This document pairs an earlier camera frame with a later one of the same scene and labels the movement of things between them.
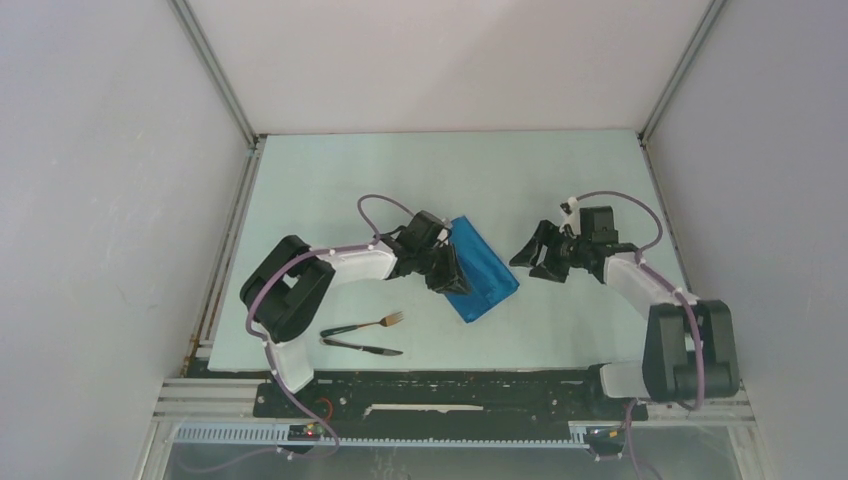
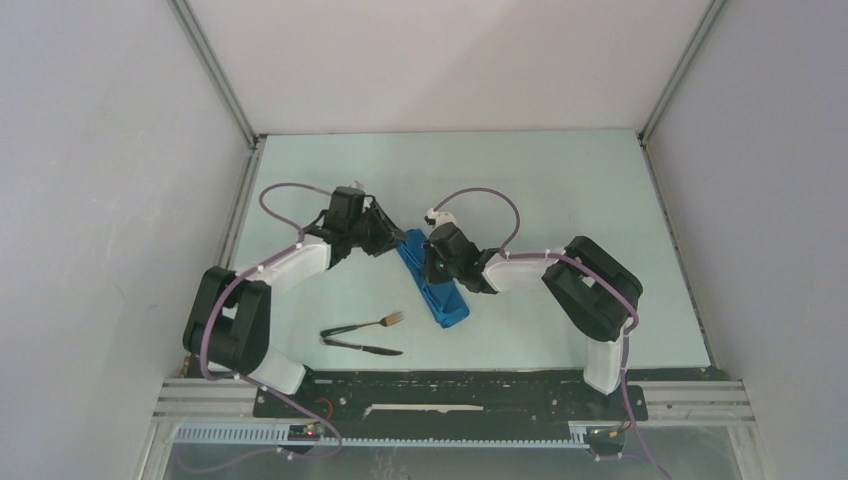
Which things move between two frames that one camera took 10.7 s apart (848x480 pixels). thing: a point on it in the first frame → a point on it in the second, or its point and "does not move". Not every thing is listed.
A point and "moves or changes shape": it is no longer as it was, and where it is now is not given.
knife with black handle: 379,350 does not move
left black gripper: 456,283 → 387,234
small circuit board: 309,432 does not move
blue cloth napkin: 489,280 moves or changes shape
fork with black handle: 385,321 does not move
